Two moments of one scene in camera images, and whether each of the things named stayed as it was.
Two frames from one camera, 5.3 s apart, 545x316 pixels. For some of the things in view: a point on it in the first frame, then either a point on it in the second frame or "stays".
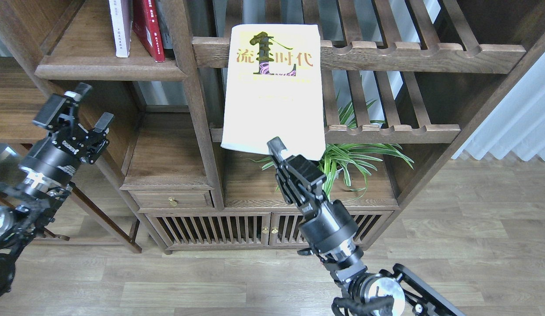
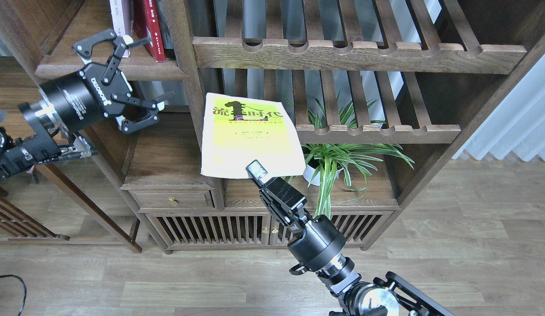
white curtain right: [524, 123] stays
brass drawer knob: [173, 201] stays
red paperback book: [146, 23] stays
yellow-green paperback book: [274, 88] to [238, 131]
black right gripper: [326, 226] to [313, 242]
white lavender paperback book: [121, 14] stays
